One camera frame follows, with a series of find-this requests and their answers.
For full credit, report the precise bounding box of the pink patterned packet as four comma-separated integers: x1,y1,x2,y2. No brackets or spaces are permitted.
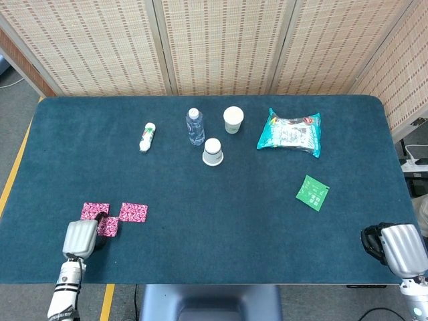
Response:
80,201,111,221
118,202,148,223
96,215,120,238

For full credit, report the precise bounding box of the teal snack bag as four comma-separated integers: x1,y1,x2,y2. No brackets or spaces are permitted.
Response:
256,107,322,158

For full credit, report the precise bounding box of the small white drink bottle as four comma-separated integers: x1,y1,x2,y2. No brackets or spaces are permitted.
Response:
138,122,157,154

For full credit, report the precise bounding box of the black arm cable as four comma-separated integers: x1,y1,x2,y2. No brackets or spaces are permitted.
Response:
66,255,84,292

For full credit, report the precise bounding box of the upright white paper cup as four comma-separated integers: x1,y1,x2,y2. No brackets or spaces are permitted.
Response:
223,106,245,135

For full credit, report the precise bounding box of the white power strip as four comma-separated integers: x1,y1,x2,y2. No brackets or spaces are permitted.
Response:
400,156,428,173

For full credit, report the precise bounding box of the woven bamboo screen panel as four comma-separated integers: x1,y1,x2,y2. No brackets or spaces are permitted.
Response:
153,0,295,97
270,0,415,96
350,0,428,143
0,0,168,98

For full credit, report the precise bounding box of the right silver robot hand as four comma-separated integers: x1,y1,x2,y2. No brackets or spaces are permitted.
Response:
360,222,428,278

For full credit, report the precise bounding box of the dark teal table mat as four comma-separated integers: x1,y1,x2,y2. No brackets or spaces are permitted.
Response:
0,95,419,286

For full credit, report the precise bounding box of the pale plastic bag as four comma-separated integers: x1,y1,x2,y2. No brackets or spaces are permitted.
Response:
411,197,428,235

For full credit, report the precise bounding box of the green square sachet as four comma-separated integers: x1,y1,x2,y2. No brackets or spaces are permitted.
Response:
295,174,331,212

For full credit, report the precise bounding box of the upturned white paper cup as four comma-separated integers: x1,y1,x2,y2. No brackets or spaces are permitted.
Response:
201,138,224,167

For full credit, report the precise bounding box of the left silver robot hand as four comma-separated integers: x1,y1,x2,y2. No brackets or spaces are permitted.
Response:
62,213,110,260

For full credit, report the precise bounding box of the black box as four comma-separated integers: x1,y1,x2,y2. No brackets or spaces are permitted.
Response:
406,172,428,198

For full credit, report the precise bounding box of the white power cable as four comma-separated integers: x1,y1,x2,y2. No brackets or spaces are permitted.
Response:
404,143,428,161

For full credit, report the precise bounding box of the clear plastic water bottle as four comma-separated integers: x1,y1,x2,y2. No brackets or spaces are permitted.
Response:
185,107,205,146

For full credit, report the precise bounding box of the black floor cable loop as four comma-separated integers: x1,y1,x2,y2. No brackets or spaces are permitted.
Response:
359,307,407,321

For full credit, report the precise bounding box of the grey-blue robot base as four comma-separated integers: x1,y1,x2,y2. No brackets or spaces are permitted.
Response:
138,284,284,321

